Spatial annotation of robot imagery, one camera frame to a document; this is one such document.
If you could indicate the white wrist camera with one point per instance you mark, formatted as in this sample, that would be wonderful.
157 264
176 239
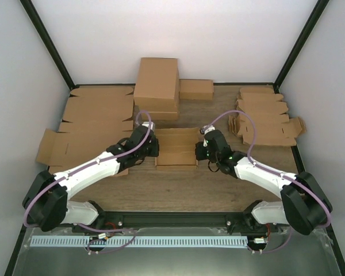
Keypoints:
207 128
149 125

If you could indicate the left black frame post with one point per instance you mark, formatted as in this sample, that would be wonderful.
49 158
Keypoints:
47 41

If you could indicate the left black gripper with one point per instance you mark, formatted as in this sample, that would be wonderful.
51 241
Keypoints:
155 151

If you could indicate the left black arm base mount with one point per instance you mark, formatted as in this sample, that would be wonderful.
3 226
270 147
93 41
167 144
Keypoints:
100 223

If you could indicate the black aluminium frame rail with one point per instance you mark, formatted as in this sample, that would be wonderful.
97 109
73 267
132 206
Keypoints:
172 218

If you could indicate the small folded cardboard box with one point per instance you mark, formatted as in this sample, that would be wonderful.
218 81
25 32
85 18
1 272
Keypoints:
196 89

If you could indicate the right black frame post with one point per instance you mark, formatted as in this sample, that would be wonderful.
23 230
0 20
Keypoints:
301 40

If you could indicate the large folded cardboard box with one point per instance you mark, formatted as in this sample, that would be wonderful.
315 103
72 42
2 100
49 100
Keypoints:
157 85

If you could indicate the small cardboard box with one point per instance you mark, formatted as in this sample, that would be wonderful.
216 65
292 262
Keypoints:
196 89
176 149

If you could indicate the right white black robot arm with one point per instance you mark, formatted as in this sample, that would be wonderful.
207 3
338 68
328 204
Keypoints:
302 204

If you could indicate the large flat cardboard blank front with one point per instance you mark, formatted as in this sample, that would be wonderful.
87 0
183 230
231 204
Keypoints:
67 149

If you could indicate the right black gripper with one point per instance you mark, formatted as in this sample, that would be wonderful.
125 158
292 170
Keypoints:
199 156

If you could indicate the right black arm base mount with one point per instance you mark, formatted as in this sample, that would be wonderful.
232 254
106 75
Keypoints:
244 222

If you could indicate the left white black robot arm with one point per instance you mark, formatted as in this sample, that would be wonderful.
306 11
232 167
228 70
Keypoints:
48 203

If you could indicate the large flat cardboard blank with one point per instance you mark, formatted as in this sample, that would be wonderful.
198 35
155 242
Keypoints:
67 149
99 108

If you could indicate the stack of small cardboard blanks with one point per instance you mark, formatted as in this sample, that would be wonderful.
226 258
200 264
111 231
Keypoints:
264 119

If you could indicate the light blue slotted cable duct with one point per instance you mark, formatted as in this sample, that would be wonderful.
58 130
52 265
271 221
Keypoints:
142 241

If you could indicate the black frame post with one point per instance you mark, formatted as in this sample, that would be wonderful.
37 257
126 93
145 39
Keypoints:
47 41
301 40

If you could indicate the large flat cardboard blank back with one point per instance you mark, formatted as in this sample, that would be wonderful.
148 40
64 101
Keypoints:
99 108

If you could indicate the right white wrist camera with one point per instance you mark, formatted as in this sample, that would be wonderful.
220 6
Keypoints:
207 128

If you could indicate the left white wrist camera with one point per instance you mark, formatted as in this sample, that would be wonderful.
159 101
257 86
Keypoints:
149 125

